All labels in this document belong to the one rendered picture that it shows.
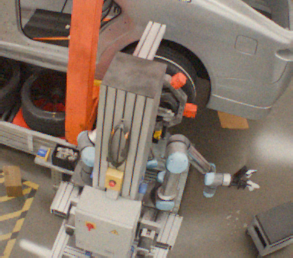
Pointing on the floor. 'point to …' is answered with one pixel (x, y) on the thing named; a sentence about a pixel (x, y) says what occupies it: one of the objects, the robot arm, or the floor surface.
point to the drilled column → (57, 179)
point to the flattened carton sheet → (232, 121)
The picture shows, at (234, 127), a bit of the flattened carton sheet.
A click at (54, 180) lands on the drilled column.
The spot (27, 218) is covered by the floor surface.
